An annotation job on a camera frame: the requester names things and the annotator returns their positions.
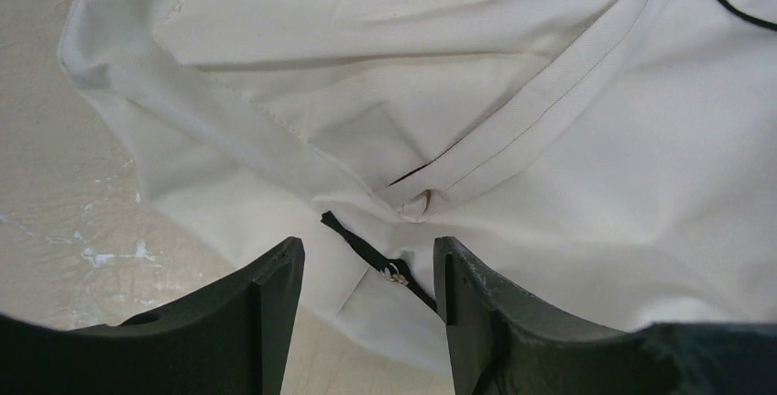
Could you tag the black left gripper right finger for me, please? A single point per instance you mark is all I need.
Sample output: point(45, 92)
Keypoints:
point(503, 339)

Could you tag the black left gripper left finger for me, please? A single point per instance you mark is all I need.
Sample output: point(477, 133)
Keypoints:
point(229, 337)

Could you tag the beige canvas backpack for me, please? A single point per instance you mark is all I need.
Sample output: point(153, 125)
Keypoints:
point(615, 157)

